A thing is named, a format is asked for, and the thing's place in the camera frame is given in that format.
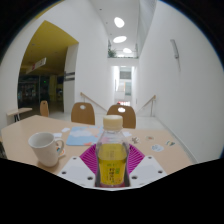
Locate wooden stair handrail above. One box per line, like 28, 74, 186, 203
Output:
79, 91, 110, 113
136, 94, 157, 117

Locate small wooden chair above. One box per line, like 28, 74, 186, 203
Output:
39, 100, 50, 118

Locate white ceramic mug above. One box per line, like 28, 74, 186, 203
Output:
27, 131, 66, 168

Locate light blue printed mouse pad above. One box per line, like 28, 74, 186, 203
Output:
65, 125, 105, 147

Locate clear bottle with yellow drink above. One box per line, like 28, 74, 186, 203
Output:
94, 114, 130, 188

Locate wooden chair with oval cutout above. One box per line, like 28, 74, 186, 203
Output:
106, 104, 137, 130
70, 101, 96, 126

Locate dark wall sign plate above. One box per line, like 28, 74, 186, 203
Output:
64, 71, 76, 82

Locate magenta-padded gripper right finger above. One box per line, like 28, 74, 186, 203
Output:
126, 143, 168, 188

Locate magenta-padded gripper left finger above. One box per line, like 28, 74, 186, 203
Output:
57, 143, 99, 188

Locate wooden side table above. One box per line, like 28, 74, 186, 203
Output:
6, 106, 34, 123

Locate white hanging sign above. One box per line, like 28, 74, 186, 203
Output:
25, 57, 48, 75

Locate round ceiling lights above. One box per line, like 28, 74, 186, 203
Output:
112, 16, 134, 55

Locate round white sticker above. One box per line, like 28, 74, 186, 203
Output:
151, 143, 165, 153

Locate green potted plant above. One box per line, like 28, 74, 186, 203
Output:
107, 47, 118, 59

